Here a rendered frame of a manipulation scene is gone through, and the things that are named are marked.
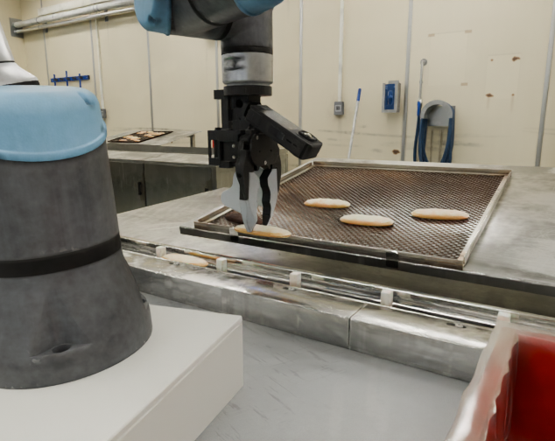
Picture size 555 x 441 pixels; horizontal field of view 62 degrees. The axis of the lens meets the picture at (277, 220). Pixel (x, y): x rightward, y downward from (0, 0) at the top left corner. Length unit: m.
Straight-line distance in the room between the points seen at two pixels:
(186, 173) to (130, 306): 3.21
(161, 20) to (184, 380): 0.42
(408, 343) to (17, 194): 0.41
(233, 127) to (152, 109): 5.60
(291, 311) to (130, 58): 6.13
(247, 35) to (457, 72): 3.78
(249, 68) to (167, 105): 5.44
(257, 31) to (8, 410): 0.52
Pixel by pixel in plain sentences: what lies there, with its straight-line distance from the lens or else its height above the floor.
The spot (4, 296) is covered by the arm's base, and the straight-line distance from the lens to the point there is 0.42.
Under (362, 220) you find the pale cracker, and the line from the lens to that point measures 0.84.
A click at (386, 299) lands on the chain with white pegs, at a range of 0.63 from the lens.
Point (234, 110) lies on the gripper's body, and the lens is 0.70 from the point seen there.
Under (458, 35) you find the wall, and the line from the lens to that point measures 4.43.
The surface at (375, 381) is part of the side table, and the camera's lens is 0.52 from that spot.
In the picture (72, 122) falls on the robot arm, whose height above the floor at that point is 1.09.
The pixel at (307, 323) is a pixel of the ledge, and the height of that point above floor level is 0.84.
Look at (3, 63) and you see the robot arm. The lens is 0.55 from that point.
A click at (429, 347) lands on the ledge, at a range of 0.54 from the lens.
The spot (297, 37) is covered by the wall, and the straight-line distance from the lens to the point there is 5.01.
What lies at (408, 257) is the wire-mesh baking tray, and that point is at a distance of 0.71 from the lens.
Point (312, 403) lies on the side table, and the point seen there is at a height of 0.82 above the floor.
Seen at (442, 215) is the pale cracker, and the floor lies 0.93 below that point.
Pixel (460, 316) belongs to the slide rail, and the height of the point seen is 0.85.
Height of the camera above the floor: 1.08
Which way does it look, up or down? 12 degrees down
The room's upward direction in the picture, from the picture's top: straight up
